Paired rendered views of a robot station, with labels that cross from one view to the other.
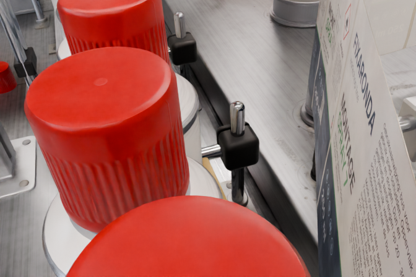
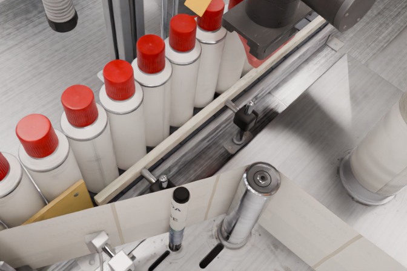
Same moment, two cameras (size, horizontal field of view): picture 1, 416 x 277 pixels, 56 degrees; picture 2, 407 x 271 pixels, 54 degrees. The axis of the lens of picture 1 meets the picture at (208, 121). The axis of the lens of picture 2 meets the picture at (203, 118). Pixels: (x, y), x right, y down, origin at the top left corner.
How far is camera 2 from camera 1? 39 cm
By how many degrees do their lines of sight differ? 37
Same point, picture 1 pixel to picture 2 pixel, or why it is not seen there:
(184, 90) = (49, 163)
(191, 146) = (42, 176)
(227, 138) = (156, 183)
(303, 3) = (352, 175)
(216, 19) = (318, 118)
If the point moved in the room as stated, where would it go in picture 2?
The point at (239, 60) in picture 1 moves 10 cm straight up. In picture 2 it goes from (269, 158) to (286, 124)
